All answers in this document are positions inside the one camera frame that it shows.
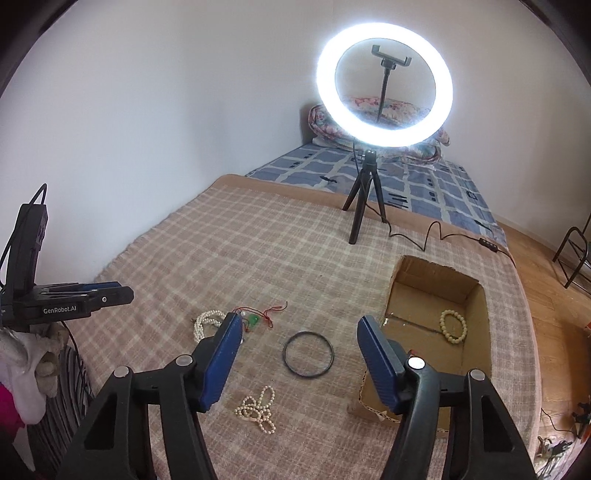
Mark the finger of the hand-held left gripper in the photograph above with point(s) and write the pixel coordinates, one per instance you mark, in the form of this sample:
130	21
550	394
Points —
115	297
99	285

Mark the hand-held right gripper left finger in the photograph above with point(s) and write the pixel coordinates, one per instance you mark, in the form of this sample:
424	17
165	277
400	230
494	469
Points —
221	362

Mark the black tripod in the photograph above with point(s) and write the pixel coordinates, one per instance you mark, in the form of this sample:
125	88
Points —
364	184

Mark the cardboard box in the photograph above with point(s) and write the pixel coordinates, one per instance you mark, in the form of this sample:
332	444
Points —
415	300

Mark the black metal clothes rack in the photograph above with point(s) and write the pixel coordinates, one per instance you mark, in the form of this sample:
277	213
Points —
561	249

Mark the beige plaid blanket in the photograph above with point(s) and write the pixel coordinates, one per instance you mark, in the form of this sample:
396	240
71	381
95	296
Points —
231	240

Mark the black phone holder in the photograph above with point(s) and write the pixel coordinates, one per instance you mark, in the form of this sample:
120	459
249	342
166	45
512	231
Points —
391	57

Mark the blue patterned mattress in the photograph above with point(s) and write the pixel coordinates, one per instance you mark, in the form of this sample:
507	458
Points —
415	184

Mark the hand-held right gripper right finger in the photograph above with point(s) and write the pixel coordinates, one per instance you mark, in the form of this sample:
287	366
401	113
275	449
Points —
381	364

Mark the floral folded quilt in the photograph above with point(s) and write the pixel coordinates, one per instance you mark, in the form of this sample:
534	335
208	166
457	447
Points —
323	124

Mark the dark striped garment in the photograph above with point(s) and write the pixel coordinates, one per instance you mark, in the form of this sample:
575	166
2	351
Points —
55	429

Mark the person's left hand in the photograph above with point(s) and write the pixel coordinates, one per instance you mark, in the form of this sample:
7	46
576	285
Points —
27	364

